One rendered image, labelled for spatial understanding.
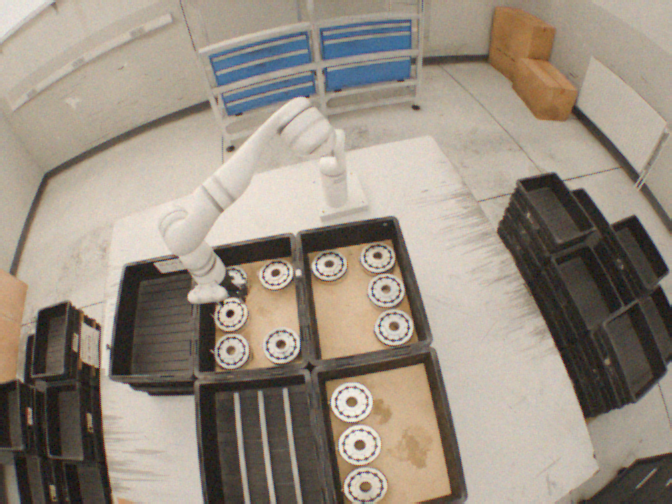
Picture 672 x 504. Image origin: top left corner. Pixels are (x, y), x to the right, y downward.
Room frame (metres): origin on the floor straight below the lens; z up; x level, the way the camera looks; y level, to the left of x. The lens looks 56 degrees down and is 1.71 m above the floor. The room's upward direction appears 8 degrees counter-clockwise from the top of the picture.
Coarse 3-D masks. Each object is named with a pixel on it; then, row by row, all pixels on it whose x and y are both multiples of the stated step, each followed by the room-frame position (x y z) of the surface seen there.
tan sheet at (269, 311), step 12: (252, 264) 0.59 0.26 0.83; (264, 264) 0.58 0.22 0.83; (252, 276) 0.54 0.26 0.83; (276, 276) 0.53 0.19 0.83; (252, 288) 0.50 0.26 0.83; (252, 300) 0.46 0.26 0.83; (264, 300) 0.45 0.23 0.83; (276, 300) 0.45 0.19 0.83; (288, 300) 0.44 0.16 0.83; (252, 312) 0.42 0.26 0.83; (264, 312) 0.42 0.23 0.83; (276, 312) 0.41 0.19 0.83; (288, 312) 0.41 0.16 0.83; (216, 324) 0.39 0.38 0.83; (252, 324) 0.38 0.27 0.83; (264, 324) 0.38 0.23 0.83; (276, 324) 0.37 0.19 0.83; (288, 324) 0.37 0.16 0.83; (216, 336) 0.36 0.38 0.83; (252, 336) 0.35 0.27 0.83; (264, 336) 0.34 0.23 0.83; (252, 348) 0.31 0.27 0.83; (216, 360) 0.28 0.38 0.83; (252, 360) 0.27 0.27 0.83; (264, 360) 0.27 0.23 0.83; (300, 360) 0.26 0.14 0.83
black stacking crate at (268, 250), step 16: (272, 240) 0.60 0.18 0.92; (288, 240) 0.60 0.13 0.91; (224, 256) 0.59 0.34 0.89; (240, 256) 0.59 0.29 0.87; (256, 256) 0.59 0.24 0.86; (272, 256) 0.60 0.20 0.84; (288, 256) 0.60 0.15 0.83; (208, 304) 0.44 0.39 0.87; (208, 320) 0.39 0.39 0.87; (208, 336) 0.34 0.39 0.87; (208, 352) 0.30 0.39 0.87; (208, 368) 0.25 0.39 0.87; (272, 368) 0.22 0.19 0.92
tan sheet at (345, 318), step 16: (352, 256) 0.56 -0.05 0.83; (352, 272) 0.51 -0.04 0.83; (320, 288) 0.47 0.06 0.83; (336, 288) 0.46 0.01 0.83; (352, 288) 0.45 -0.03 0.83; (320, 304) 0.42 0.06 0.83; (336, 304) 0.41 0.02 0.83; (352, 304) 0.40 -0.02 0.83; (368, 304) 0.40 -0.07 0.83; (320, 320) 0.37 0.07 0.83; (336, 320) 0.36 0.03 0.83; (352, 320) 0.36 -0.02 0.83; (368, 320) 0.35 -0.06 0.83; (320, 336) 0.32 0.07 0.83; (336, 336) 0.32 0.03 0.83; (352, 336) 0.31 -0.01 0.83; (368, 336) 0.30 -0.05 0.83; (416, 336) 0.28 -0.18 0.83; (336, 352) 0.27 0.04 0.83; (352, 352) 0.26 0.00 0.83
